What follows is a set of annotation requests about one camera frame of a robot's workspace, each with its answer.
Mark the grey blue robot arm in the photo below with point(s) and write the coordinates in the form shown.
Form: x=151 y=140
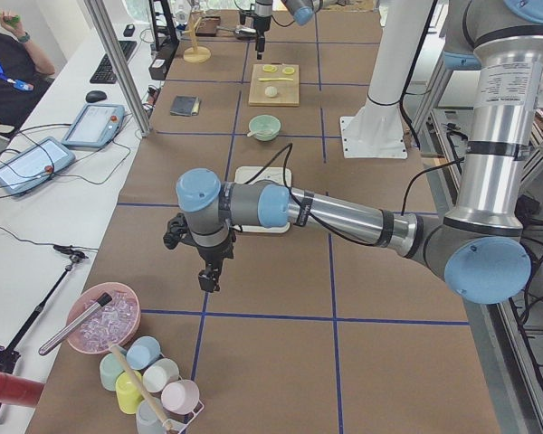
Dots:
x=302 y=11
x=357 y=192

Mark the dark wooden tray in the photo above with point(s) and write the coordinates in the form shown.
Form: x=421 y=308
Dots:
x=208 y=26

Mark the pink bowl with ice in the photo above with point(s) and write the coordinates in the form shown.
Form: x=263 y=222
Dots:
x=115 y=323

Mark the grey cup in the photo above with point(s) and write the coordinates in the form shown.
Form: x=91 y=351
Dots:
x=147 y=421

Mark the white ceramic soup spoon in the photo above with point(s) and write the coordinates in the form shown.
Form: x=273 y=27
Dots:
x=262 y=132

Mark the wooden cup tree stand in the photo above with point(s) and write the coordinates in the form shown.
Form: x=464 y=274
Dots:
x=196 y=53

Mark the blue teach pendant near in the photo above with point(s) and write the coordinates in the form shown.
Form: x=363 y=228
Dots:
x=34 y=166

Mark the blue teach pendant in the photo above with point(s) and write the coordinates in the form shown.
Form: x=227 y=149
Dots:
x=95 y=126
x=34 y=166

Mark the black computer mouse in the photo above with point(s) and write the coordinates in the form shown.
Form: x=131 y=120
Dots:
x=94 y=96

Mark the black camera mount wrist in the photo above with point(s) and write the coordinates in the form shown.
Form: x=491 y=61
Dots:
x=243 y=16
x=177 y=232

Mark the top lemon slice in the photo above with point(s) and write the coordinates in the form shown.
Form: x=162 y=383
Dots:
x=269 y=68

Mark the blue teach pendant far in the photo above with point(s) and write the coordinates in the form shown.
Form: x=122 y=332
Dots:
x=95 y=126

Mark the white cup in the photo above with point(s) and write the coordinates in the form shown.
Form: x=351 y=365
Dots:
x=161 y=373

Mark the steel tube in bowl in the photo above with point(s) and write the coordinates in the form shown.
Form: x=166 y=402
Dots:
x=63 y=334

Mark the steel scoop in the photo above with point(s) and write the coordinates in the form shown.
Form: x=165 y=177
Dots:
x=239 y=32

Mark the wooden stick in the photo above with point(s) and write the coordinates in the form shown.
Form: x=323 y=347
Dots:
x=168 y=424

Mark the black tripod stick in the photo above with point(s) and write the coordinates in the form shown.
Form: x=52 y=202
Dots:
x=8 y=354

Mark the seated person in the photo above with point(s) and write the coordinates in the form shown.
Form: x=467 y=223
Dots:
x=25 y=70

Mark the red cylinder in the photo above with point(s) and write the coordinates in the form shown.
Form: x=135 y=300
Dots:
x=19 y=391

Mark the cream bear serving tray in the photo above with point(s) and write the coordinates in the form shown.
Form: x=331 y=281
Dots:
x=271 y=203

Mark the white steamed bun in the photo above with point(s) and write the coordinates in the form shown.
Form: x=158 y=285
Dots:
x=271 y=92

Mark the light green bowl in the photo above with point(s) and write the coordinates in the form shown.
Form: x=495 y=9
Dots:
x=265 y=121

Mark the grey folded cloth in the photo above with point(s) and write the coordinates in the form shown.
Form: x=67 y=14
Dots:
x=186 y=106

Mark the blue cup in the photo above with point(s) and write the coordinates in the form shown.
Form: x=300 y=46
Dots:
x=143 y=352

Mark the pink cup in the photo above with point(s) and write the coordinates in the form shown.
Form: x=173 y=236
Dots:
x=180 y=397

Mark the yellow cup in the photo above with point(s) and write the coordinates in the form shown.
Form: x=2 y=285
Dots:
x=127 y=393

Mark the green cup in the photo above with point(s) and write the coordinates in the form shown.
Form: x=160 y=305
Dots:
x=110 y=370

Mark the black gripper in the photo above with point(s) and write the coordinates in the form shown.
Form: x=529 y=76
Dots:
x=260 y=23
x=212 y=255

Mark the aluminium frame post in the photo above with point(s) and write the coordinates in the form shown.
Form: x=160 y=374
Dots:
x=110 y=42

